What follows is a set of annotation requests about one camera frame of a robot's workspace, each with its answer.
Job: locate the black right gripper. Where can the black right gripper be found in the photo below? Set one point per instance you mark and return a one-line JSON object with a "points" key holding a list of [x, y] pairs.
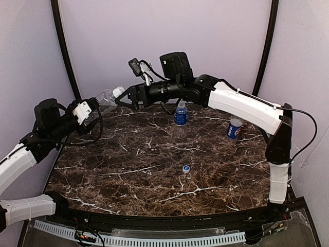
{"points": [[136, 95]]}

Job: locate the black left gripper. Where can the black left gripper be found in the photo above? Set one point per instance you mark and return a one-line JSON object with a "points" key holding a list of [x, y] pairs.
{"points": [[90, 107]]}

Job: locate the clear unlabeled plastic bottle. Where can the clear unlabeled plastic bottle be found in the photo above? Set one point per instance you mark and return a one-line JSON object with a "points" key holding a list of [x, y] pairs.
{"points": [[107, 101]]}

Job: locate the blue label water bottle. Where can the blue label water bottle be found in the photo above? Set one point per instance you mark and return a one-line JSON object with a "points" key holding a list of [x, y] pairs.
{"points": [[181, 120]]}

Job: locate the white blue bottle cap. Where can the white blue bottle cap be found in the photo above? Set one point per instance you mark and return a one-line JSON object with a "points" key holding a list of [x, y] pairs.
{"points": [[186, 169]]}

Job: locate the white clear bottle cap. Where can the white clear bottle cap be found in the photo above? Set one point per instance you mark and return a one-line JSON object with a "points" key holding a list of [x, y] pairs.
{"points": [[116, 92]]}

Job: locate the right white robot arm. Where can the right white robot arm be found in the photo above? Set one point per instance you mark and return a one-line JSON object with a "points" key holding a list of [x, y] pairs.
{"points": [[207, 91]]}

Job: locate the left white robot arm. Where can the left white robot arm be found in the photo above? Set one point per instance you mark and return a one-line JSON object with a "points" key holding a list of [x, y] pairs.
{"points": [[53, 122]]}

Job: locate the pepsi label bottle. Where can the pepsi label bottle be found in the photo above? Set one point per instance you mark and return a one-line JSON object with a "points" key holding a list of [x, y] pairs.
{"points": [[234, 128]]}

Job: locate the small circuit board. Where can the small circuit board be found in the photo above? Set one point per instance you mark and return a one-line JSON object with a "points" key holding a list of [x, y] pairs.
{"points": [[81, 236]]}

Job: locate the black left corner post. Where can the black left corner post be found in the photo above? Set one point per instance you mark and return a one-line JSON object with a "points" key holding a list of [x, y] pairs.
{"points": [[64, 50]]}

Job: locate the black corner post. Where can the black corner post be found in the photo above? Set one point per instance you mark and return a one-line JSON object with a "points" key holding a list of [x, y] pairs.
{"points": [[267, 47], [64, 50]]}

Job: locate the black right corner post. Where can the black right corner post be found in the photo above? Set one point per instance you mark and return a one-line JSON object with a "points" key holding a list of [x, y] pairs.
{"points": [[267, 47]]}

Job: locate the white slotted cable duct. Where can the white slotted cable duct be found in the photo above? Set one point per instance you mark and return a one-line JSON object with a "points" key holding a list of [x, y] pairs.
{"points": [[121, 237]]}

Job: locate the black front table rail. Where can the black front table rail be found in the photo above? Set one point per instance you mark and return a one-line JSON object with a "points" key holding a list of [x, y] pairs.
{"points": [[239, 220]]}

